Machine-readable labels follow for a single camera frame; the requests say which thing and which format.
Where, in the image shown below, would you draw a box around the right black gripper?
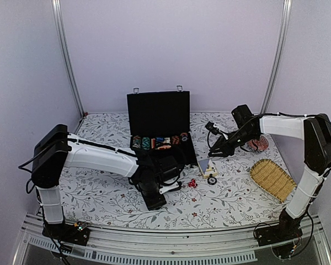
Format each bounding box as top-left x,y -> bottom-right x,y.
209,128 -> 258,157

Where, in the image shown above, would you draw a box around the blue playing card box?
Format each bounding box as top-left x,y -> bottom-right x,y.
197,158 -> 218,179

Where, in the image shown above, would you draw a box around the black poker case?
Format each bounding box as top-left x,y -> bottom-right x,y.
126,91 -> 197,166

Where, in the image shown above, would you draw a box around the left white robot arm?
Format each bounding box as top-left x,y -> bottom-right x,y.
19,124 -> 184,240

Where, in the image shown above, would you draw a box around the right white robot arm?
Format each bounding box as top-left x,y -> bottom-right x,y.
206,104 -> 331,241

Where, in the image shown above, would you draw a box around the red patterned bowl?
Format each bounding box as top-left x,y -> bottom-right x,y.
247,135 -> 269,152

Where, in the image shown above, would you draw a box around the red dice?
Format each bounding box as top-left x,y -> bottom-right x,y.
188,179 -> 197,188

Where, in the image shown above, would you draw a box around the green chip stack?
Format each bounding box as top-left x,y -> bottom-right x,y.
141,137 -> 151,150

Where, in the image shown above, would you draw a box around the card deck in case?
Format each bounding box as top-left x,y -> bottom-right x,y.
151,137 -> 171,150

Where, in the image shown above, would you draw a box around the orange chip stack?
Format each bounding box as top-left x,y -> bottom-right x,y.
171,135 -> 180,145

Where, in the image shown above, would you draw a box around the woven bamboo tray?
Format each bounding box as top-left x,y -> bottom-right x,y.
249,158 -> 297,203

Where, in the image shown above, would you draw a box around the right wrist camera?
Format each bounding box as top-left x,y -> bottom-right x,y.
205,121 -> 228,140

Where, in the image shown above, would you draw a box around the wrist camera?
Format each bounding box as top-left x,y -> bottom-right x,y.
159,182 -> 182,194
205,121 -> 228,140

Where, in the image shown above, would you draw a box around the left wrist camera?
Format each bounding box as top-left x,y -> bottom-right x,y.
159,182 -> 182,194

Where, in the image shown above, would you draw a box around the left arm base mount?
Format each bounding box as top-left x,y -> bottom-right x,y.
42,220 -> 90,246

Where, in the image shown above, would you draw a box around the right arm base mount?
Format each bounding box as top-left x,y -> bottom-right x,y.
253,221 -> 303,246

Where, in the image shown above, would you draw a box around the right aluminium frame post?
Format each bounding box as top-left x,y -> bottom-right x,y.
260,0 -> 292,114

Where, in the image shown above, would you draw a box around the aluminium frame post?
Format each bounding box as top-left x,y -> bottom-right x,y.
260,0 -> 292,114
51,0 -> 84,117

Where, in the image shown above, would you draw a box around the left aluminium frame post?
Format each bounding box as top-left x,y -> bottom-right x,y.
51,0 -> 84,117

